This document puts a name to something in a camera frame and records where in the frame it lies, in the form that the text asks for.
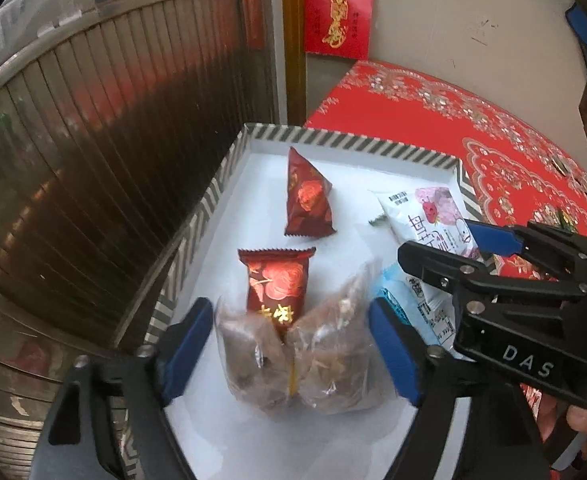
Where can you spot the red floral tablecloth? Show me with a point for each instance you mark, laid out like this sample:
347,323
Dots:
523,170

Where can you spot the white snack packet black print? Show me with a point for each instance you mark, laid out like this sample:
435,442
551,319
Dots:
441,330

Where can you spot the pink white snack packet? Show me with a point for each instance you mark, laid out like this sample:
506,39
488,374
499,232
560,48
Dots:
423,210

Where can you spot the blue snack packet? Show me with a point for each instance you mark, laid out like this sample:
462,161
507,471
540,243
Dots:
398,285

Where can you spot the striped gift box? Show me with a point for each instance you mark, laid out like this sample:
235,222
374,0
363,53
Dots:
273,185

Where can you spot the door window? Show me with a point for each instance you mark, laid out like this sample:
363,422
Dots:
48,5

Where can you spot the red gold-print snack packet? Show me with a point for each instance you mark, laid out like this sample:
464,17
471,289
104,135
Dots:
276,285
306,195

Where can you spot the small shiny wrappers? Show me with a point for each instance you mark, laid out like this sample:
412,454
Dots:
558,163

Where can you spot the wooden door frame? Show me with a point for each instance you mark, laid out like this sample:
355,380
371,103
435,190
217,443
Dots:
293,60

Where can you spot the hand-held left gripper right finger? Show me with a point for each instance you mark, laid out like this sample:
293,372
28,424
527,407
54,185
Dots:
393,350

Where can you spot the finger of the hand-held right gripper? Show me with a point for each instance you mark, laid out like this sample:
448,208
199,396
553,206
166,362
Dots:
493,237
423,260

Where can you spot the red gold-print wall poster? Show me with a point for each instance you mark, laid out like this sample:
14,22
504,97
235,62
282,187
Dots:
338,15

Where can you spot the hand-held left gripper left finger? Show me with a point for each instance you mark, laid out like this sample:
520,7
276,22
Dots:
188,345

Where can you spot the ribbed metal door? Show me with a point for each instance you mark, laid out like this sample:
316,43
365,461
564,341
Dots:
98,160

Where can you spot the clear bag of dried nuts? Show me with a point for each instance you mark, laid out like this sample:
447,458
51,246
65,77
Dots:
333,360

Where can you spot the red paper door strip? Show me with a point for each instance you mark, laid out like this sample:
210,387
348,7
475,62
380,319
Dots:
253,10

